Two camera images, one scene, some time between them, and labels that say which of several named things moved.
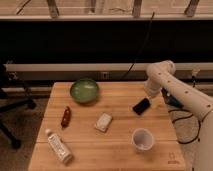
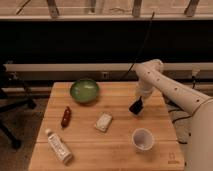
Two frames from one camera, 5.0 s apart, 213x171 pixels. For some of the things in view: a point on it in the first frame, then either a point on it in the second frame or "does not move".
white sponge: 103,122 does not move
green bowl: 84,90 does not move
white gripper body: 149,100 → 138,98
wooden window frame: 106,10 does not move
